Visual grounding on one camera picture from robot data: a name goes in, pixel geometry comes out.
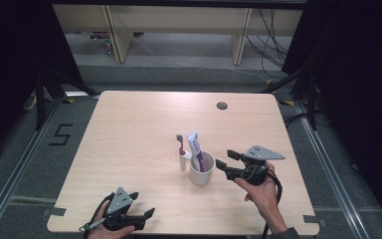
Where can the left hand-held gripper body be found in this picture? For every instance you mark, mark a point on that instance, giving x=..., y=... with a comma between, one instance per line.
x=119, y=200

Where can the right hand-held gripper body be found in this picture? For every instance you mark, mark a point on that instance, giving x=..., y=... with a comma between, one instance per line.
x=255, y=172

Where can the white cup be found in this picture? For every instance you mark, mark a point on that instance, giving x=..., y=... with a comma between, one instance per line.
x=200, y=177

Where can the white and purple toothpaste tube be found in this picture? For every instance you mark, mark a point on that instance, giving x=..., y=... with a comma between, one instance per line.
x=195, y=146

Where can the pink and grey toothbrush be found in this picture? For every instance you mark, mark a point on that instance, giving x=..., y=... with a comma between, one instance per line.
x=180, y=144

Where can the person's right hand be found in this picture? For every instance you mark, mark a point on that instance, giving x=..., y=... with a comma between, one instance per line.
x=267, y=199

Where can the person's left hand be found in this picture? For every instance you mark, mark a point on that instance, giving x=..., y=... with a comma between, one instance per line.
x=99, y=232

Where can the black metal stand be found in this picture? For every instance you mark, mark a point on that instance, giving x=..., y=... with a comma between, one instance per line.
x=311, y=99
x=40, y=99

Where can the dark curtain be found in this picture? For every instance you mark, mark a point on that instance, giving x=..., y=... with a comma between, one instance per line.
x=361, y=83
x=13, y=59

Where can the aluminium floor rail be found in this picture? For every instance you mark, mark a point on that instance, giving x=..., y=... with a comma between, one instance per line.
x=16, y=172
x=331, y=172

